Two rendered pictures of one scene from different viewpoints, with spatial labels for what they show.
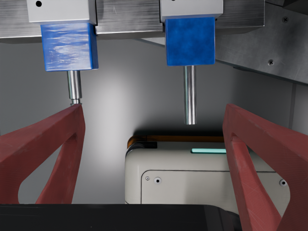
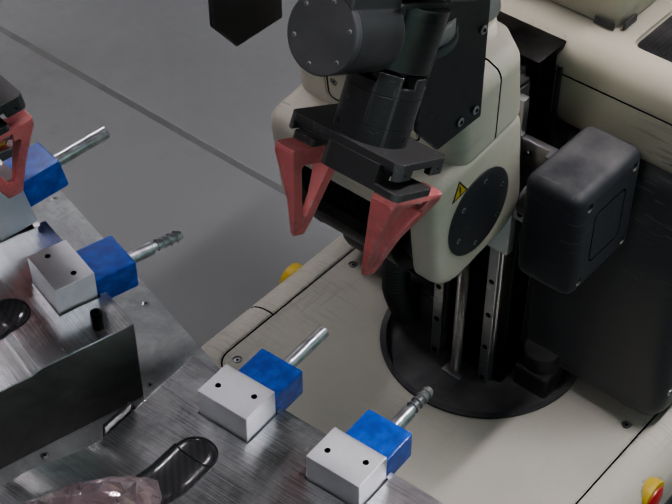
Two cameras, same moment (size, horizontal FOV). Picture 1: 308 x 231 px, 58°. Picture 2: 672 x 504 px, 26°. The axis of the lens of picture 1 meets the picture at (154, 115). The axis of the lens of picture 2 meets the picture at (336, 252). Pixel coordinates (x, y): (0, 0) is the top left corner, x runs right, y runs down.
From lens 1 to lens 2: 100 cm
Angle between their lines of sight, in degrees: 39
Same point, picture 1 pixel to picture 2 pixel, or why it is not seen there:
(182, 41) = (273, 377)
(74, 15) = (343, 436)
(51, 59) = (398, 437)
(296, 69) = (178, 340)
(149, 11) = (278, 427)
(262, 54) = not seen: hidden behind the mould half
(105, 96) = not seen: outside the picture
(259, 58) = not seen: hidden behind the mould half
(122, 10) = (301, 443)
